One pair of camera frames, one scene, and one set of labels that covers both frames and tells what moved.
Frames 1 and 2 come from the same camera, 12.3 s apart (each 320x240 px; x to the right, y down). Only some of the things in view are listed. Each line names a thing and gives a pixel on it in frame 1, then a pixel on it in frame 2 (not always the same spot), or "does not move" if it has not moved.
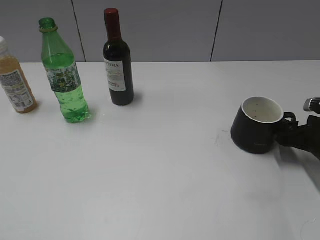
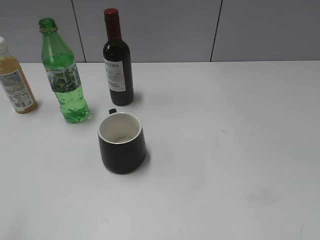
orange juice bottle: [14, 81] does not move
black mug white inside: [254, 128] -> [122, 142]
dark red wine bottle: [118, 61] does not move
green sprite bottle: [61, 70] does not move
